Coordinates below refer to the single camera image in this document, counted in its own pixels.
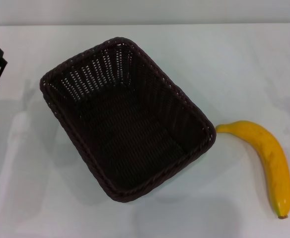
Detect yellow banana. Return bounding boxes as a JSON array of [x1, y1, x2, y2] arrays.
[[215, 120, 290, 219]]

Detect dark brown woven basket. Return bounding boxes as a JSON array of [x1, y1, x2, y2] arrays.
[[39, 36, 218, 203]]

